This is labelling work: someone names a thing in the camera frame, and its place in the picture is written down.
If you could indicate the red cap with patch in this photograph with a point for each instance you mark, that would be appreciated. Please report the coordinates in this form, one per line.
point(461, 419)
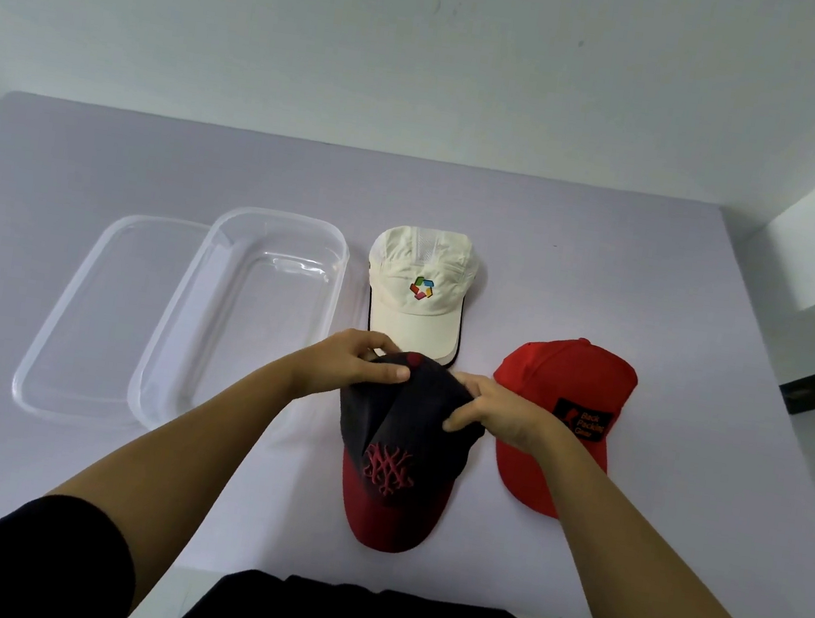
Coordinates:
point(556, 377)

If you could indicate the person's left hand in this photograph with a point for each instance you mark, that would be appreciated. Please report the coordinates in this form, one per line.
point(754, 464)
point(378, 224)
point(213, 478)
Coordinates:
point(336, 367)

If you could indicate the white cap with logo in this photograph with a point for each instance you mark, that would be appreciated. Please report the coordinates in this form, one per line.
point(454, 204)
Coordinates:
point(413, 321)

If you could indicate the person's right hand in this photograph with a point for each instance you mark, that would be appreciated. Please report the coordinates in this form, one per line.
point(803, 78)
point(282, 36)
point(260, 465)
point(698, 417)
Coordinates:
point(506, 411)

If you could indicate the clear plastic box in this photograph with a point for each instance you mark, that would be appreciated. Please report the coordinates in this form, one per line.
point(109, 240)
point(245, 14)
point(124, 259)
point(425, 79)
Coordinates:
point(250, 314)

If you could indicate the black and red cap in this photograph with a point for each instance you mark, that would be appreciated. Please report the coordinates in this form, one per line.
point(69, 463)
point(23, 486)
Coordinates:
point(407, 425)

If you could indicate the person's black left sleeve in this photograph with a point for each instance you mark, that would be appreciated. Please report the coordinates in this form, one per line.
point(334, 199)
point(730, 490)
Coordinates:
point(30, 562)

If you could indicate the person's left forearm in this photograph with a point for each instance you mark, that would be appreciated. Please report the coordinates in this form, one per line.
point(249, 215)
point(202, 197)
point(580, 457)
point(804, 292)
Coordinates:
point(179, 454)

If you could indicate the clear plastic lid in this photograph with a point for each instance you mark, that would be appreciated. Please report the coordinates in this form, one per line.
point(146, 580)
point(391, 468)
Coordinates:
point(99, 324)

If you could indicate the person's right forearm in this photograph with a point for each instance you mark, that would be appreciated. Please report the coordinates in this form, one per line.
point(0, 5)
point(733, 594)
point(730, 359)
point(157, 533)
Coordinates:
point(642, 575)

